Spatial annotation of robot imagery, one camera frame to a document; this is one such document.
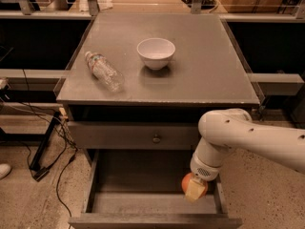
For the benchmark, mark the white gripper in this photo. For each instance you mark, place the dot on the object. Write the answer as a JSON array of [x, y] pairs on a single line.
[[203, 170]]

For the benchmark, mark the orange fruit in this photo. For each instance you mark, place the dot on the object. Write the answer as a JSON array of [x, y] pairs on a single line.
[[187, 182]]

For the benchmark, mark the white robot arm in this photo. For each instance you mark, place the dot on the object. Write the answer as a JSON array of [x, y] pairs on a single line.
[[223, 131]]

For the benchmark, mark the open middle drawer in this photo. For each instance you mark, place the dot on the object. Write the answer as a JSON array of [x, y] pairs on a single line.
[[141, 189]]

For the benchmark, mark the grey drawer cabinet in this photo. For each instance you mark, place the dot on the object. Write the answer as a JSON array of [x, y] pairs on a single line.
[[205, 73]]

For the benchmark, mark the closed top drawer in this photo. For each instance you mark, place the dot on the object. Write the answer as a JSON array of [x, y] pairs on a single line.
[[135, 136]]

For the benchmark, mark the white bowl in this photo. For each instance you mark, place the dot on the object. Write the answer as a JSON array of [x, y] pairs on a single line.
[[156, 53]]

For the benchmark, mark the clear plastic water bottle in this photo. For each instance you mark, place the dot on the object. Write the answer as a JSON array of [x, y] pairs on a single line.
[[105, 72]]

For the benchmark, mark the black table leg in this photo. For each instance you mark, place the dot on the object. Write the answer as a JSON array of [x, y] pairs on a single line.
[[35, 166]]

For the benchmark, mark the white shoe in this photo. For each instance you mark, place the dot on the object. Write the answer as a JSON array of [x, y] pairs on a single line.
[[5, 169]]

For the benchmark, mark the white cloth on shelf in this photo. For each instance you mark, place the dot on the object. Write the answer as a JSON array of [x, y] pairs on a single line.
[[103, 5]]

